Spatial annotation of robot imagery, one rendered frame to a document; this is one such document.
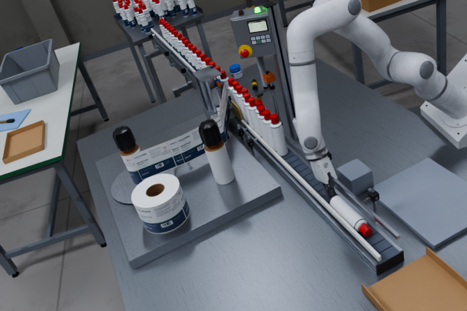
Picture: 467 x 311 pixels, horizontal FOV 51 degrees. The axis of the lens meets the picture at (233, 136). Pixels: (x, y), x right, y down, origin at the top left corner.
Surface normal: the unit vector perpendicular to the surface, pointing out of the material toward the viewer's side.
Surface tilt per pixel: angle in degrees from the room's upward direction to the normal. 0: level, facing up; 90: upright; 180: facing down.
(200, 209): 0
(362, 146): 0
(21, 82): 95
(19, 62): 85
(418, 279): 0
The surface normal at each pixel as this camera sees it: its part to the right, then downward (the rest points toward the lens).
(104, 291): -0.24, -0.80
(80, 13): 0.21, 0.51
